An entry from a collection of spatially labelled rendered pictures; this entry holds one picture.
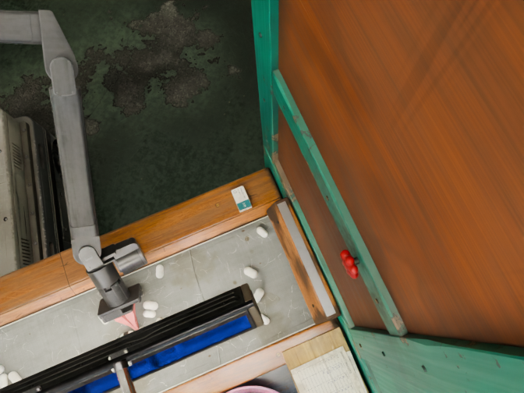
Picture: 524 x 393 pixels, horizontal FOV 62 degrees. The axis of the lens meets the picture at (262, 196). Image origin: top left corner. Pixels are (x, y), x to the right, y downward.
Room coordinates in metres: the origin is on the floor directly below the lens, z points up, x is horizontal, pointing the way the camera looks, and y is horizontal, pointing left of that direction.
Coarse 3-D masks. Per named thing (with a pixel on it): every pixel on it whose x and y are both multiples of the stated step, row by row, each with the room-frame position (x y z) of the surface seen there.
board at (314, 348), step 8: (336, 328) -0.04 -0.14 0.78; (320, 336) -0.06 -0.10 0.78; (328, 336) -0.06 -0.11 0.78; (336, 336) -0.06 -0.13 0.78; (304, 344) -0.07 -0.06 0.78; (312, 344) -0.07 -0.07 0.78; (320, 344) -0.07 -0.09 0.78; (328, 344) -0.08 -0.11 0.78; (336, 344) -0.08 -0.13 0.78; (344, 344) -0.08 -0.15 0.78; (288, 352) -0.08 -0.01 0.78; (296, 352) -0.09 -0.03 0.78; (304, 352) -0.09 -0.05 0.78; (312, 352) -0.09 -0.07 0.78; (320, 352) -0.09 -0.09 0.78; (288, 360) -0.10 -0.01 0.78; (296, 360) -0.10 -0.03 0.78; (304, 360) -0.11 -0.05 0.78; (288, 368) -0.12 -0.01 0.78; (360, 376) -0.16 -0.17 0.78; (368, 392) -0.19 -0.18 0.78
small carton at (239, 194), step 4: (236, 188) 0.33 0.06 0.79; (240, 188) 0.33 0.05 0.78; (232, 192) 0.32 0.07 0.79; (236, 192) 0.32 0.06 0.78; (240, 192) 0.32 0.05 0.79; (244, 192) 0.32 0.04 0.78; (236, 196) 0.31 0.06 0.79; (240, 196) 0.31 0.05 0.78; (244, 196) 0.31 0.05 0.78; (236, 200) 0.30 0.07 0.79; (240, 200) 0.30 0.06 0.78; (244, 200) 0.29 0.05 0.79; (248, 200) 0.29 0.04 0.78; (236, 204) 0.29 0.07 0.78; (240, 204) 0.29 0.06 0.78; (244, 204) 0.28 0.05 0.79; (248, 204) 0.28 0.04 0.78; (240, 208) 0.28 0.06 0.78; (244, 208) 0.27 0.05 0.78; (248, 208) 0.28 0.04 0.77
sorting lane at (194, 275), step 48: (240, 240) 0.20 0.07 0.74; (96, 288) 0.13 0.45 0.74; (144, 288) 0.11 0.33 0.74; (192, 288) 0.10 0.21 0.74; (288, 288) 0.07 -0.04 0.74; (0, 336) 0.04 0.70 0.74; (48, 336) 0.02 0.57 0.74; (96, 336) 0.01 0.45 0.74; (240, 336) -0.04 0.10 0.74; (288, 336) -0.05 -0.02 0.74; (144, 384) -0.12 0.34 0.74
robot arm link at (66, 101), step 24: (72, 72) 0.48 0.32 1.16; (72, 96) 0.45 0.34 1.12; (72, 120) 0.42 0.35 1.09; (72, 144) 0.38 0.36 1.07; (72, 168) 0.34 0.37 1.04; (72, 192) 0.30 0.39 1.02; (72, 216) 0.25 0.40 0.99; (96, 216) 0.25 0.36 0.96; (72, 240) 0.21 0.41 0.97; (96, 240) 0.20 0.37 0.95
